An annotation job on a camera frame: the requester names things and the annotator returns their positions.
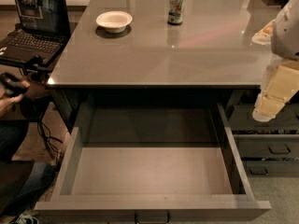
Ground black open laptop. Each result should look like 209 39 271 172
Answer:
0 0 71 67

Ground black game controller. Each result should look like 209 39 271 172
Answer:
0 73 30 97

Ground grey lower side drawer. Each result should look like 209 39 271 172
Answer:
243 161 299 177

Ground black drawer handle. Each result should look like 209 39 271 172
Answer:
135 213 171 224

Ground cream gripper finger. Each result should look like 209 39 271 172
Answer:
251 20 275 45
252 95 285 122

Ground black cables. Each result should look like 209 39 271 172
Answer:
36 103 64 165

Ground white sneaker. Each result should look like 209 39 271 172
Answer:
12 213 39 224

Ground grey middle side drawer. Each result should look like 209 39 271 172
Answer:
234 134 299 158

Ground person's hand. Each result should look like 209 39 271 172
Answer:
0 86 24 117

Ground person's jeans leg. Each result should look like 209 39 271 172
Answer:
0 121 55 217

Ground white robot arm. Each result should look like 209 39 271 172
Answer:
252 0 299 122

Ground grey upper side drawer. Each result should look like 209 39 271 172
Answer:
229 104 299 131

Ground white paper bowl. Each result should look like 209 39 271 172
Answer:
96 11 133 34

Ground open grey top drawer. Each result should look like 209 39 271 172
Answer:
36 103 271 223

